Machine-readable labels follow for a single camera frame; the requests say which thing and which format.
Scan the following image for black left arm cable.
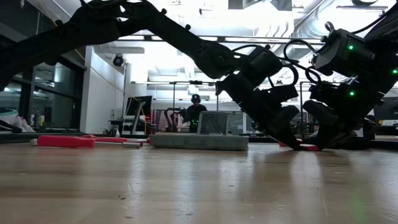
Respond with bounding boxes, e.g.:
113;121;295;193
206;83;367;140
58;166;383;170
231;43;300;88

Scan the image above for black aluminium table frame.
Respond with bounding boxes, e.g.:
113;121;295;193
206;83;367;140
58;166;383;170
0;131;398;151

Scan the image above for white crumpled bag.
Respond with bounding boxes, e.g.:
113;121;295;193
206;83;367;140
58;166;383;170
0;107;35;134

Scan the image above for red bit holder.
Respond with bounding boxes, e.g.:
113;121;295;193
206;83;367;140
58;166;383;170
298;143;320;152

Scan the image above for black monitor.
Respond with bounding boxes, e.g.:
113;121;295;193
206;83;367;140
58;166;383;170
373;96;398;121
126;95;154;118

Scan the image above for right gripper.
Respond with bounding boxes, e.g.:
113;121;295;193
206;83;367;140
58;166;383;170
303;77;389;150

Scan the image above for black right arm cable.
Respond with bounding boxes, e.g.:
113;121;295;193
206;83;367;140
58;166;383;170
282;21;331;85

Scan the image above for red handled bit driver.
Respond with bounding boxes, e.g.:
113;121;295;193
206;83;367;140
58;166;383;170
36;134;142;149

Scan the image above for red handled tool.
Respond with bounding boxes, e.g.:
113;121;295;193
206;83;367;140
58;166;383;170
81;134;147;144

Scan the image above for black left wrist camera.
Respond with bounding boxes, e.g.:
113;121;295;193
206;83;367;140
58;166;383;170
267;83;299;105

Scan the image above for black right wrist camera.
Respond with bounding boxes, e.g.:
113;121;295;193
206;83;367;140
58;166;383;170
309;81;330;101

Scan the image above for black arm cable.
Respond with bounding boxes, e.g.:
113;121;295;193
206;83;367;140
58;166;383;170
231;43;300;88
282;21;331;85

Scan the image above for grey framed mesh panel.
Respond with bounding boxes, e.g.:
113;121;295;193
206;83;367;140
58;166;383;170
197;111;230;136

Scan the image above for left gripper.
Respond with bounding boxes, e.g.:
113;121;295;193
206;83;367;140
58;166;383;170
216;74;302;150

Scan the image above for white easel stand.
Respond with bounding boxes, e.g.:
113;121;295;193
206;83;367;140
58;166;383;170
122;101;147;136

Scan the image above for grey plastic tool case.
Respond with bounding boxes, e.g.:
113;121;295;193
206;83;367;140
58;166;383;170
148;133;249;152

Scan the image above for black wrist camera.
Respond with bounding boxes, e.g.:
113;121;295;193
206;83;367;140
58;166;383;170
267;83;299;105
309;81;330;101

